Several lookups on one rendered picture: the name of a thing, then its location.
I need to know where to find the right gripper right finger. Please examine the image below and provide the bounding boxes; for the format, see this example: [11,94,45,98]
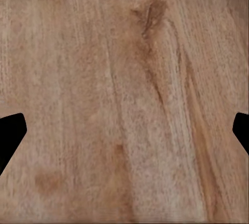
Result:
[232,113,249,154]

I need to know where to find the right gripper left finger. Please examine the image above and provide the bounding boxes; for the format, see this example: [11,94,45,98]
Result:
[0,113,27,175]

